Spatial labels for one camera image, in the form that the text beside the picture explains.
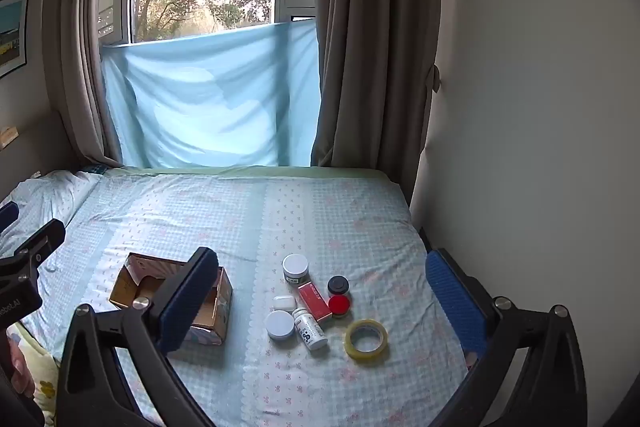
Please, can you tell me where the round jar with white lid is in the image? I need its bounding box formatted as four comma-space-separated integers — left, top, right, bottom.
282, 253, 310, 283
265, 309, 296, 341

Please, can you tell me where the red carton box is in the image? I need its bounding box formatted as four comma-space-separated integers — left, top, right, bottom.
297, 282, 333, 325

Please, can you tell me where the wall poster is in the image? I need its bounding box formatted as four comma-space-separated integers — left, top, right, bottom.
0, 0, 31, 80

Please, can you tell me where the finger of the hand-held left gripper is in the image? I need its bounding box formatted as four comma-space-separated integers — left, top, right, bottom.
0, 202, 21, 233
0, 219, 66, 278

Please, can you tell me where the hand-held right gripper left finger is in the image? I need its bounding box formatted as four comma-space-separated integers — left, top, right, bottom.
55, 247, 221, 427

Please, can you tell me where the yellow floral cloth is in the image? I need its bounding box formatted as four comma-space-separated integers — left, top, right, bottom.
7, 322, 63, 427

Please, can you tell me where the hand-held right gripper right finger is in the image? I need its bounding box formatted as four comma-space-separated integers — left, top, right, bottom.
425, 248, 588, 427

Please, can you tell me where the cardboard box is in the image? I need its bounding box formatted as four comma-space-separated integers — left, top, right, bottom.
109, 252, 234, 345

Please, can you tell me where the red bottle cap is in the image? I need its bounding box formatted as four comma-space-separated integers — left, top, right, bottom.
328, 295, 352, 319

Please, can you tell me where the brown curtain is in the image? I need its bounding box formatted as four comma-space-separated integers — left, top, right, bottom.
310, 0, 443, 170
42, 0, 146, 168

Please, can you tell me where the clear yellowish tape roll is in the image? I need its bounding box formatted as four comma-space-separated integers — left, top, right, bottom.
345, 319, 389, 362

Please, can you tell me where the person's left hand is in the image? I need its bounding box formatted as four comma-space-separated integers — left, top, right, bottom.
0, 339, 36, 413

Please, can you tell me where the checked floral bed sheet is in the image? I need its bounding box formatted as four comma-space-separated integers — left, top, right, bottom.
0, 167, 476, 427

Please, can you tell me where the white pill bottle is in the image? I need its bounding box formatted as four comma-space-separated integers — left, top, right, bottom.
292, 308, 328, 352

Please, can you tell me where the white patterned pillow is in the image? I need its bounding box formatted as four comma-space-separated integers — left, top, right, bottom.
0, 170, 103, 258

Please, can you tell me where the light blue hanging cloth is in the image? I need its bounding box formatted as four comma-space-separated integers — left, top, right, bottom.
101, 19, 321, 168

